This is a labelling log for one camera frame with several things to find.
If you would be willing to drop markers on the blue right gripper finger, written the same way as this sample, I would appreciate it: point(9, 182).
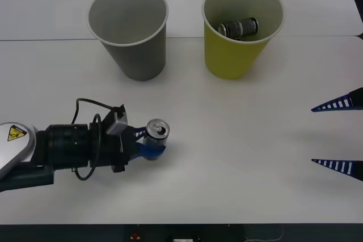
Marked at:
point(344, 102)
point(344, 167)

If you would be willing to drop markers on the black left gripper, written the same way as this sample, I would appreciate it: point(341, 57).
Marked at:
point(109, 151)

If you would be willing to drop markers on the blue drink can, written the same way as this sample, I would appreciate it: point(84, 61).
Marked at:
point(156, 135)

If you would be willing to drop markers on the silver and black left arm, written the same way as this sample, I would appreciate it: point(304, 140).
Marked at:
point(65, 145)

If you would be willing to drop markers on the grey plastic bin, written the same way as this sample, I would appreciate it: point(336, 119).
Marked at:
point(133, 55)

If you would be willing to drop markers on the black robot torso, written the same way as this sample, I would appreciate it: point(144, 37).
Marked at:
point(184, 233)

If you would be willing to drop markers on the yellow-green plastic bin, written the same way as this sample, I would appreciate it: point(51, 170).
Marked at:
point(229, 57)

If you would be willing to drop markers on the black drink can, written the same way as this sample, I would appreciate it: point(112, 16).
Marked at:
point(239, 28)

